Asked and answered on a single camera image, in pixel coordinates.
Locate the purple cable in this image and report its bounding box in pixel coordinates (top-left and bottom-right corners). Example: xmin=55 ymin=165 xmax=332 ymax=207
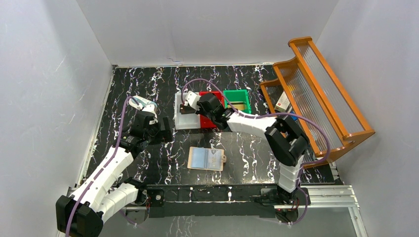
xmin=180 ymin=78 xmax=331 ymax=225
xmin=65 ymin=96 xmax=141 ymax=237

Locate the red plastic bin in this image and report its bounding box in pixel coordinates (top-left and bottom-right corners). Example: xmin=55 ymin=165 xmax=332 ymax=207
xmin=199 ymin=91 xmax=224 ymax=128

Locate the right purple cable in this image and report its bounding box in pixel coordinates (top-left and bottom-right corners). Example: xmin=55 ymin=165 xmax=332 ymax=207
xmin=180 ymin=78 xmax=331 ymax=225

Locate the oval white blue package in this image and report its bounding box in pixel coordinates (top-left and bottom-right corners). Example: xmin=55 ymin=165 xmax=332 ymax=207
xmin=128 ymin=96 xmax=156 ymax=111

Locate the gold card in green bin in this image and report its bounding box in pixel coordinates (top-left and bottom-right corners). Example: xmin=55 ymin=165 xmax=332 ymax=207
xmin=232 ymin=102 xmax=246 ymax=111

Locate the black card in white bin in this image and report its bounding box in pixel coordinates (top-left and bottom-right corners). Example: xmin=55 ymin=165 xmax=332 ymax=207
xmin=179 ymin=105 xmax=196 ymax=115

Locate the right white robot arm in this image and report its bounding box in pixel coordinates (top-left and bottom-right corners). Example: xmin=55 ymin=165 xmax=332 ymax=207
xmin=186 ymin=91 xmax=309 ymax=204

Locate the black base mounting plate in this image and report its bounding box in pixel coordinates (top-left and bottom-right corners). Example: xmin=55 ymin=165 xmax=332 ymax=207
xmin=116 ymin=185 xmax=310 ymax=219

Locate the aluminium frame rail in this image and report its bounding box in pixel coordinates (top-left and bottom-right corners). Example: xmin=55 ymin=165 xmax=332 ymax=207
xmin=55 ymin=178 xmax=367 ymax=237

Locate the white red small box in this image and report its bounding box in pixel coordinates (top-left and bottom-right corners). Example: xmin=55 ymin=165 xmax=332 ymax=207
xmin=274 ymin=92 xmax=290 ymax=112

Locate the white plastic bin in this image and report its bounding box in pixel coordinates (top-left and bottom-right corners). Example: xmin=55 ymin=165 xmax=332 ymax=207
xmin=173 ymin=93 xmax=201 ymax=130

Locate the green plastic bin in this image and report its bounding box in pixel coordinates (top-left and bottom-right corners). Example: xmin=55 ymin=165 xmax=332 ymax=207
xmin=223 ymin=89 xmax=251 ymax=114

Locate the orange wooden shelf rack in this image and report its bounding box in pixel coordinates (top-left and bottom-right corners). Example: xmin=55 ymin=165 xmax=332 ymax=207
xmin=260 ymin=37 xmax=375 ymax=165

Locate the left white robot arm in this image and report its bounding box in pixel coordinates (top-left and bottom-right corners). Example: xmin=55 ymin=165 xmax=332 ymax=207
xmin=55 ymin=112 xmax=173 ymax=237

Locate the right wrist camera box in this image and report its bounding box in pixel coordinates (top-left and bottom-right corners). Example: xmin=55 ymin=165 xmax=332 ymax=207
xmin=183 ymin=91 xmax=201 ymax=111

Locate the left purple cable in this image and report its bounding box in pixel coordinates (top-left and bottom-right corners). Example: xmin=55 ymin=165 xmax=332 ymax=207
xmin=65 ymin=96 xmax=141 ymax=237

